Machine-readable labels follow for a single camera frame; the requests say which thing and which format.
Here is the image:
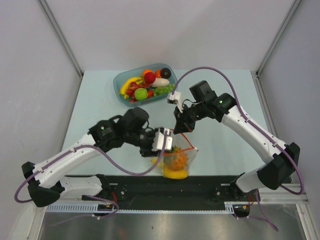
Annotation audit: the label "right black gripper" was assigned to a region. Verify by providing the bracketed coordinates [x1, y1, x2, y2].
[173, 101, 207, 134]

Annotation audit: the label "green toy leafy vegetable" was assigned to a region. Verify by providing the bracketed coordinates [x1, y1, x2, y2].
[164, 144, 190, 172]

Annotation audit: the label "clear zip top bag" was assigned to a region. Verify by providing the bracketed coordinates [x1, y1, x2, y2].
[154, 133, 199, 180]

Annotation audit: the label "orange yellow toy mango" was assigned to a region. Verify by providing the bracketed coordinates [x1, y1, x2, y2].
[163, 168, 189, 180]

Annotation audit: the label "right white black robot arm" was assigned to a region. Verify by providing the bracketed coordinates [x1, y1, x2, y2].
[167, 80, 300, 201]

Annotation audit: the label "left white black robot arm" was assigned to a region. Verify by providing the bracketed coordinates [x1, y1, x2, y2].
[21, 107, 167, 207]

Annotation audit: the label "green toy grapes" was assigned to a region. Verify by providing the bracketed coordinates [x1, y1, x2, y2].
[153, 84, 175, 97]

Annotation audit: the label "green toy apple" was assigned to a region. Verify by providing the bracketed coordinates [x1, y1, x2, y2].
[134, 88, 148, 101]

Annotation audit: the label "white toy mushroom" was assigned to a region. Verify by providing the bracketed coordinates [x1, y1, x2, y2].
[151, 77, 170, 88]

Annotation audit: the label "dark purple toy fruit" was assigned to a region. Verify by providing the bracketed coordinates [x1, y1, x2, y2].
[160, 67, 172, 79]

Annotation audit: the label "small orange toy fruit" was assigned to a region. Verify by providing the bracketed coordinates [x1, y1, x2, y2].
[154, 69, 162, 78]

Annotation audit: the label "red toy apple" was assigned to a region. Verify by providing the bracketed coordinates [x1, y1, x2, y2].
[144, 72, 156, 84]

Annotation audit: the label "yellow toy bananas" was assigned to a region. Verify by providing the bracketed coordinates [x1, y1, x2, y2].
[119, 76, 144, 95]

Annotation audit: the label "toy orange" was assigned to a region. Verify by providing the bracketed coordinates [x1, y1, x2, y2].
[142, 69, 153, 76]

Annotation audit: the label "teal plastic fruit tray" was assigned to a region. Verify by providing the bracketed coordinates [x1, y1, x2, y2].
[113, 62, 179, 107]

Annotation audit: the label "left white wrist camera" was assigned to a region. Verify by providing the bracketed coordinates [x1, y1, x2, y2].
[152, 127, 173, 152]

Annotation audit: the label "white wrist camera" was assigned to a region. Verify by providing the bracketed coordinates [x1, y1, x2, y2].
[166, 91, 184, 113]
[152, 127, 173, 152]

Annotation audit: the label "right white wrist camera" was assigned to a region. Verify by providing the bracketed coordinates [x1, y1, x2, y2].
[166, 91, 184, 113]

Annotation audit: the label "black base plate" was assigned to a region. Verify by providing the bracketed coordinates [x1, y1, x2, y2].
[51, 174, 293, 211]

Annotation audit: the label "white slotted cable duct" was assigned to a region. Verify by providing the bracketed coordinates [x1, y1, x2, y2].
[45, 201, 251, 214]

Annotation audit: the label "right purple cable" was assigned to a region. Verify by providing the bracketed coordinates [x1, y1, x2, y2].
[172, 66, 306, 232]

